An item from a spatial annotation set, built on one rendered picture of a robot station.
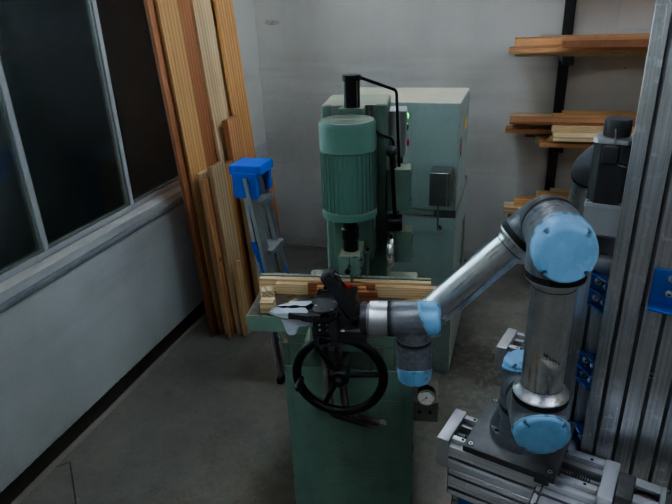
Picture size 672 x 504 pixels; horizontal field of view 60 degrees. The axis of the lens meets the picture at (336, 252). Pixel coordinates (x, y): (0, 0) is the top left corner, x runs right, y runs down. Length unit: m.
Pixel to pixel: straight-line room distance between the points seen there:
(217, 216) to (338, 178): 1.60
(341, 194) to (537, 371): 0.83
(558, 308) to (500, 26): 3.02
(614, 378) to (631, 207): 0.44
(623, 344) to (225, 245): 2.32
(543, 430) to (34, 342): 2.06
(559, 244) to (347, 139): 0.82
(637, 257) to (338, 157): 0.85
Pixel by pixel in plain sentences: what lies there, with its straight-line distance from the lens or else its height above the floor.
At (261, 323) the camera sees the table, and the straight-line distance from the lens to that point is 1.93.
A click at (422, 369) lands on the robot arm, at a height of 1.12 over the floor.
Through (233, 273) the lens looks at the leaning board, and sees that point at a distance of 3.42.
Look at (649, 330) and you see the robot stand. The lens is 1.51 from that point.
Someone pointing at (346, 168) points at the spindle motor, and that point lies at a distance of 1.75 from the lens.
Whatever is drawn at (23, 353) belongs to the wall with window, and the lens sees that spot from 2.69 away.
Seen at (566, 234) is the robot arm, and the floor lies 1.44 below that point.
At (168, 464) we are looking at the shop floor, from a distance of 2.80.
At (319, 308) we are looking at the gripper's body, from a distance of 1.22.
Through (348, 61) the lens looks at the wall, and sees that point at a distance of 4.22.
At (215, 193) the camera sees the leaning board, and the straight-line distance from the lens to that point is 3.23.
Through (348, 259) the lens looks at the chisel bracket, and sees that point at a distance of 1.89.
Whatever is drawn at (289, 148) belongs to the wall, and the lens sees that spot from 4.48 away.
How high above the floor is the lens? 1.84
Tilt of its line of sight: 24 degrees down
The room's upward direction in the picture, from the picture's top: 2 degrees counter-clockwise
